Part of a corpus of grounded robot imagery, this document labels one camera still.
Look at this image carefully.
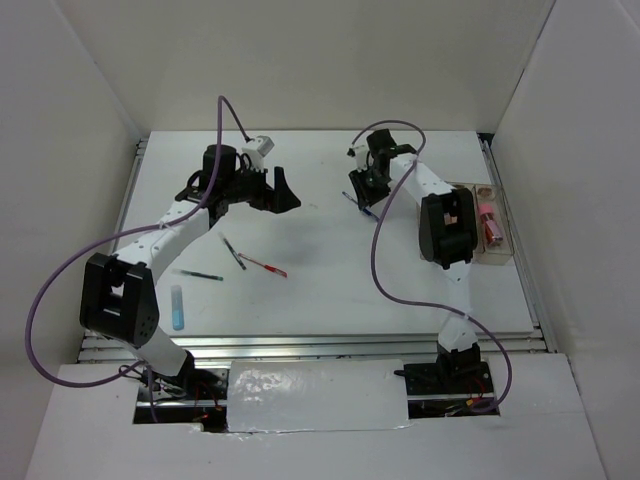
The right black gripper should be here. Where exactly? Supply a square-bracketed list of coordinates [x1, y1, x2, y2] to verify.
[349, 163, 391, 210]

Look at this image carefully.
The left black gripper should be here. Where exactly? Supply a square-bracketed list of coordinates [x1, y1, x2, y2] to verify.
[223, 160, 300, 214]

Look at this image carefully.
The blue gel pen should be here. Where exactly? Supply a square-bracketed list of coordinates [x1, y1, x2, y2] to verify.
[341, 191, 381, 221]

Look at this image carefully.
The pink cap highlighter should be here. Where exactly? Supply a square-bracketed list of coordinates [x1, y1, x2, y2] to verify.
[478, 203, 504, 248]

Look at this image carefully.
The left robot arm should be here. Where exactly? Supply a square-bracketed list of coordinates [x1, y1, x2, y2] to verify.
[79, 136, 301, 399]

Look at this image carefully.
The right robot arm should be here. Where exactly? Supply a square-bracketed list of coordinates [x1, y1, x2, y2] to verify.
[347, 129, 487, 392]

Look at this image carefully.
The dark teal pen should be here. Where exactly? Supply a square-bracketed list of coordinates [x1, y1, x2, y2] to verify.
[218, 232, 247, 271]

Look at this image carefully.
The red gel pen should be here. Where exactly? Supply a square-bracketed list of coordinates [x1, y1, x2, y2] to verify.
[238, 253, 288, 278]

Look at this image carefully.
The green gel pen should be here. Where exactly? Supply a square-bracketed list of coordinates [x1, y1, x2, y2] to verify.
[172, 269, 224, 282]

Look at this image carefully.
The clear container middle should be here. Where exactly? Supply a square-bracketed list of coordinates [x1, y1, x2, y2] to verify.
[441, 184, 480, 265]

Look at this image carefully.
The blue cap highlighter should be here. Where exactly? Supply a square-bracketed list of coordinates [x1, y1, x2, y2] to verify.
[170, 285, 185, 331]

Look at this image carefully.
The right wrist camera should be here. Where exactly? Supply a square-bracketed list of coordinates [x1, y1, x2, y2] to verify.
[347, 144, 370, 171]

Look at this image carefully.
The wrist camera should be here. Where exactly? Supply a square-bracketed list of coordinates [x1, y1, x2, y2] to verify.
[241, 135, 275, 171]
[347, 144, 370, 171]

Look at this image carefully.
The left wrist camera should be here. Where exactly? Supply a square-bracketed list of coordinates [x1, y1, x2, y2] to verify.
[241, 135, 275, 171]

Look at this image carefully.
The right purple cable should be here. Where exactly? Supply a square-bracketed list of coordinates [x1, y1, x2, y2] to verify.
[349, 119, 511, 415]

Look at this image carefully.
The purple cable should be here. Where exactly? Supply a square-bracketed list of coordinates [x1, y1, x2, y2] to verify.
[23, 94, 254, 425]
[349, 119, 511, 415]

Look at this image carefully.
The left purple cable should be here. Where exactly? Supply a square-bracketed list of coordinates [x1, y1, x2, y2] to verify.
[23, 94, 254, 425]

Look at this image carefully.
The aluminium frame rail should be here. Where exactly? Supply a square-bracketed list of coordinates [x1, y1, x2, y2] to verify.
[77, 329, 548, 363]

